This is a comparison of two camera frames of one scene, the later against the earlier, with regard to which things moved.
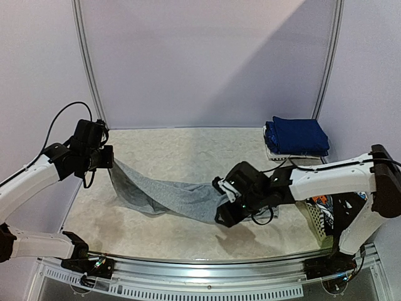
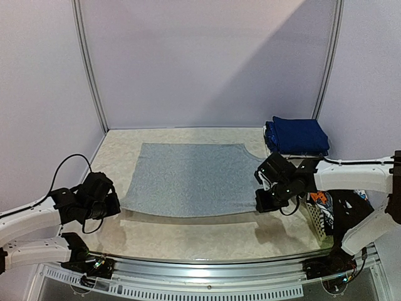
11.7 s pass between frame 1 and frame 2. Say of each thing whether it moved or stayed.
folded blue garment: stayed
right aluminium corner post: stayed
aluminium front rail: stayed
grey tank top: moved
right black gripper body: moved
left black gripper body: moved
